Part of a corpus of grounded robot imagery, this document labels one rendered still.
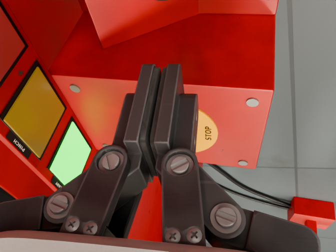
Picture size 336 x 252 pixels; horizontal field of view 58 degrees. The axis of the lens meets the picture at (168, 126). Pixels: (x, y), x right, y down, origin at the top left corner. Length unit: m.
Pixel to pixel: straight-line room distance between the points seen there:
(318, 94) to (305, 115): 0.14
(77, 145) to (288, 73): 1.09
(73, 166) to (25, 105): 0.08
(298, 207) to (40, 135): 2.08
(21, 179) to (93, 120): 0.14
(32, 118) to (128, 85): 0.07
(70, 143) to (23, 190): 0.14
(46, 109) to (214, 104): 0.12
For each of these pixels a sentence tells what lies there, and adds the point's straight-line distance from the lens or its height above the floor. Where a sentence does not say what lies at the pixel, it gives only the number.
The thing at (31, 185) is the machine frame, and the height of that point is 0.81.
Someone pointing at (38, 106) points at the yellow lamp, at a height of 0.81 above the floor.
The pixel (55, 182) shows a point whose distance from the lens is 0.26.
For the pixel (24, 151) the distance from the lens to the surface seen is 0.22.
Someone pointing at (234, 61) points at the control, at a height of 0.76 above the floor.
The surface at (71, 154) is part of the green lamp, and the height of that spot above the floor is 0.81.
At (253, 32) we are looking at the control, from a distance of 0.24.
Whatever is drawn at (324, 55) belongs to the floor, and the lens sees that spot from 1.24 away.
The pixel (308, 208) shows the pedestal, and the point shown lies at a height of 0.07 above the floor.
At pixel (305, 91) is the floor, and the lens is 1.37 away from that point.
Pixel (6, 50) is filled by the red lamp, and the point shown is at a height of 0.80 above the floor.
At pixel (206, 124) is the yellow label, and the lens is 0.23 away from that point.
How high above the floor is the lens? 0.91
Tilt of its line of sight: 33 degrees down
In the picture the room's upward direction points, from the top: 166 degrees counter-clockwise
